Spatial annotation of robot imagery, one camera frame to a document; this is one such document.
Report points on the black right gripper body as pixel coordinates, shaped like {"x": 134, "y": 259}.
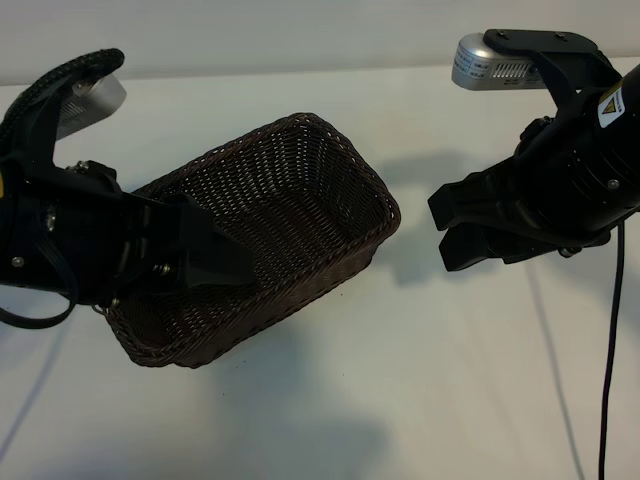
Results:
{"x": 560, "y": 200}

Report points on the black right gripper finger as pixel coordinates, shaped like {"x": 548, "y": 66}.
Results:
{"x": 465, "y": 205}
{"x": 465, "y": 250}

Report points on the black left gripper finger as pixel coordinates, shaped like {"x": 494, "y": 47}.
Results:
{"x": 205, "y": 235}
{"x": 215, "y": 275}

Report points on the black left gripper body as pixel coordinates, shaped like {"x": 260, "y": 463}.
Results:
{"x": 90, "y": 240}

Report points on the dark brown woven basket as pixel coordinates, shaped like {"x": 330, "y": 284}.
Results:
{"x": 300, "y": 200}

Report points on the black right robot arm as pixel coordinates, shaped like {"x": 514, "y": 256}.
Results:
{"x": 631, "y": 95}

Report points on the black left camera mount bracket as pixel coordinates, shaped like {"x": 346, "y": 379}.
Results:
{"x": 40, "y": 135}

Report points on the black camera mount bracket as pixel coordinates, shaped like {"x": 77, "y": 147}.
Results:
{"x": 540, "y": 41}
{"x": 40, "y": 135}

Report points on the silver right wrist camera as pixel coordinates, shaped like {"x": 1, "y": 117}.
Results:
{"x": 475, "y": 70}

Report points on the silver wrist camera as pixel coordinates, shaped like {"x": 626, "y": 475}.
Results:
{"x": 100, "y": 102}
{"x": 475, "y": 70}

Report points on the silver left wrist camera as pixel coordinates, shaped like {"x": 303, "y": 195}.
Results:
{"x": 100, "y": 102}

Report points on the black right camera mount bracket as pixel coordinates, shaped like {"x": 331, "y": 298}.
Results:
{"x": 540, "y": 41}

